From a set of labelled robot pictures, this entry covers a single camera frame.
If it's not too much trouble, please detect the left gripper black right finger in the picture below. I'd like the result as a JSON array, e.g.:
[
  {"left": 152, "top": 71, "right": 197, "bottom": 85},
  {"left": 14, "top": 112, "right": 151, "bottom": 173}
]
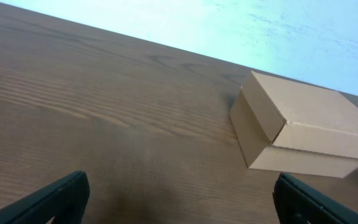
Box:
[{"left": 273, "top": 173, "right": 358, "bottom": 224}]

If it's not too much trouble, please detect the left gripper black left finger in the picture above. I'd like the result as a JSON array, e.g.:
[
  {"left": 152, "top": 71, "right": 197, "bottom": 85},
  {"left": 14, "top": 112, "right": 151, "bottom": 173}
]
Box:
[{"left": 0, "top": 171, "right": 90, "bottom": 224}]

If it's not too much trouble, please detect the cardboard box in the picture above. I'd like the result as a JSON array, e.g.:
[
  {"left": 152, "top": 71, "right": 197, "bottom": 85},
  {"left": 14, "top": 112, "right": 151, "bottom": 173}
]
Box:
[{"left": 229, "top": 72, "right": 358, "bottom": 178}]

